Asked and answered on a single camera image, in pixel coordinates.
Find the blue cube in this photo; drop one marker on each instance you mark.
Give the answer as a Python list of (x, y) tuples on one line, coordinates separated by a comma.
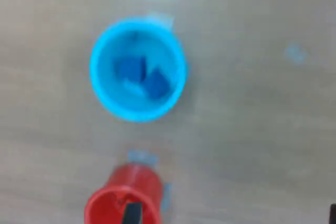
[(157, 83), (131, 69)]

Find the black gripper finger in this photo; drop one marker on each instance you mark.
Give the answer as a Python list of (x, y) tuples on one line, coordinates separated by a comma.
[(132, 213), (333, 214)]

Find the wide blue tape piece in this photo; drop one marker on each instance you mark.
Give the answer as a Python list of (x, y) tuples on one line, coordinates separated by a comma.
[(143, 155)]

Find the red plastic bin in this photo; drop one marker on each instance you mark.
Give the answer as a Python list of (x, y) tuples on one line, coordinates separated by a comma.
[(131, 179)]

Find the light blue plastic bin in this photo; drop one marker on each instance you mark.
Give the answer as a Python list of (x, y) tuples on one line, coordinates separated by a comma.
[(105, 82)]

